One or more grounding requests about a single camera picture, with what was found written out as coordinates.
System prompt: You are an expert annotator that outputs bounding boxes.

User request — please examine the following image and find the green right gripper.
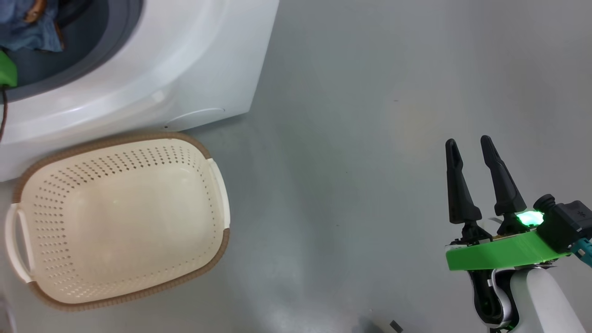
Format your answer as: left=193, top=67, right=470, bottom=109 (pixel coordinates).
left=445, top=135, right=572, bottom=271

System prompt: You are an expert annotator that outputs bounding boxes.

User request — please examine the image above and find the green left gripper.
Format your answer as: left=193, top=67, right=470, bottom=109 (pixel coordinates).
left=0, top=49, right=18, bottom=88

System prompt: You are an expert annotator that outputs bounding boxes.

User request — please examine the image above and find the blue bear print garment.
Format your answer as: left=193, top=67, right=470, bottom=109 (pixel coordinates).
left=0, top=0, right=64, bottom=52

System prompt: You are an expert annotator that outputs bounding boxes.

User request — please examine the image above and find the white front-load washing machine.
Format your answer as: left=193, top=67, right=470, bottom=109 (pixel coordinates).
left=0, top=0, right=280, bottom=182

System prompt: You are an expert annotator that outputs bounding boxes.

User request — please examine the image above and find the cream perforated laundry basket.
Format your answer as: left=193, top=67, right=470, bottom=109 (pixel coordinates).
left=5, top=131, right=231, bottom=311

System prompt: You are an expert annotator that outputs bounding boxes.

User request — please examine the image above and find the grey rubber drum gasket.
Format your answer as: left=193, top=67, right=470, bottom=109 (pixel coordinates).
left=0, top=0, right=144, bottom=103

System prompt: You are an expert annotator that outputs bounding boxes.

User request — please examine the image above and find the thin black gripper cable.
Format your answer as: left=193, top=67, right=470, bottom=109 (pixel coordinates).
left=0, top=87, right=9, bottom=142

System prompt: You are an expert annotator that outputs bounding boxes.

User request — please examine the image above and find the black cable with teal plug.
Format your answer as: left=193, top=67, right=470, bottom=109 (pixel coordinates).
left=570, top=238, right=592, bottom=268

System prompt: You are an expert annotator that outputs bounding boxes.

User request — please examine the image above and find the white cable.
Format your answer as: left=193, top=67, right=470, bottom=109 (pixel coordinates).
left=164, top=108, right=226, bottom=131

